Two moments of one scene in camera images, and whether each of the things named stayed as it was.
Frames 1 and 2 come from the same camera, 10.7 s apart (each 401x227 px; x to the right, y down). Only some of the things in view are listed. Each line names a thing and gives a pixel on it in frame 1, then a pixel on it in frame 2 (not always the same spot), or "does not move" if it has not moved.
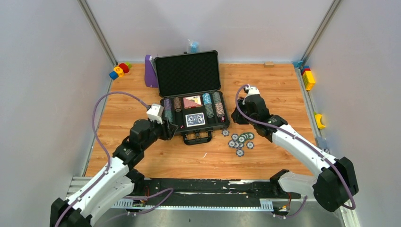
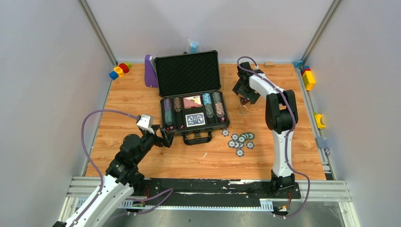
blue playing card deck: x=195 y=119 does not move
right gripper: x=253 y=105 to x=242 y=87
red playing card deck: x=194 y=101 does not move
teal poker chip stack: x=168 y=114 does not move
